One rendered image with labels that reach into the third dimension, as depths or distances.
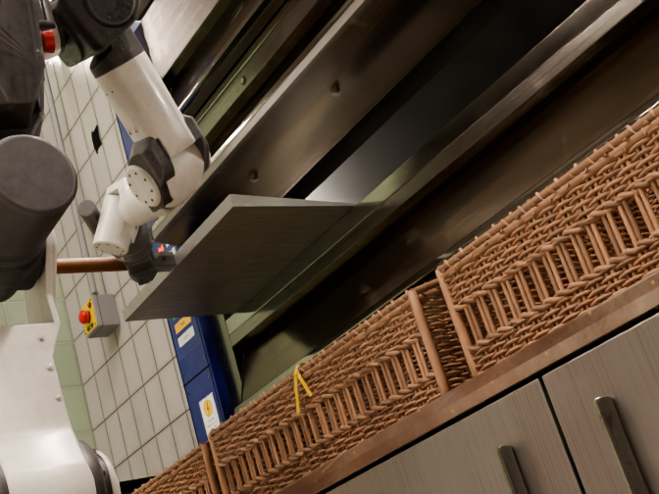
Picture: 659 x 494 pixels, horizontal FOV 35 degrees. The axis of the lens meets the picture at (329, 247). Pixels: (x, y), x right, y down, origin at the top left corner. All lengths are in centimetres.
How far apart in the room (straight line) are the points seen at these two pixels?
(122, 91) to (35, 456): 62
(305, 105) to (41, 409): 104
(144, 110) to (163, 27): 126
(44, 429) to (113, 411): 190
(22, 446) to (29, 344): 15
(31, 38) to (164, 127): 31
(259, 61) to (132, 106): 86
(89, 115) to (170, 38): 55
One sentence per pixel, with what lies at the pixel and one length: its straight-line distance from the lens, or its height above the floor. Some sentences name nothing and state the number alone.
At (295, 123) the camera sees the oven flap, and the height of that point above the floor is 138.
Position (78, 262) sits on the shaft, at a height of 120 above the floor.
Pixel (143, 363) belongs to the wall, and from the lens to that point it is 304.
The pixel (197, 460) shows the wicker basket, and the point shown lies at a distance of 181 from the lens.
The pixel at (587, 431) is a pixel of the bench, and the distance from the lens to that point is 106.
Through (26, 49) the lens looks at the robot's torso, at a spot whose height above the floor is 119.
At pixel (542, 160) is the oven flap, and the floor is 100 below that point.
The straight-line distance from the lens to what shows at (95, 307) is 315.
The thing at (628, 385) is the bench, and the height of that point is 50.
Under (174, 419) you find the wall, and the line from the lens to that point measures 291.
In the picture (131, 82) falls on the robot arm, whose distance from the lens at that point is 168.
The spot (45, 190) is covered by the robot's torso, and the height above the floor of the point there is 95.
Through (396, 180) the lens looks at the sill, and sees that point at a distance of 208.
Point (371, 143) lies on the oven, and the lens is 232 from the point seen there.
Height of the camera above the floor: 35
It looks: 21 degrees up
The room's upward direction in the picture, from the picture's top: 18 degrees counter-clockwise
